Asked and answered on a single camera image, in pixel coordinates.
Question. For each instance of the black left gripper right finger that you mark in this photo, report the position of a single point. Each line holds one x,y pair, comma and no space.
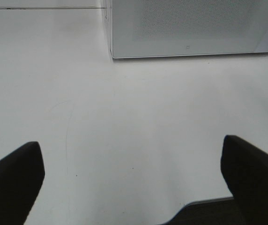
245,170

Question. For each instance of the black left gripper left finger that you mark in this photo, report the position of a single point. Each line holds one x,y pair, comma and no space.
21,176

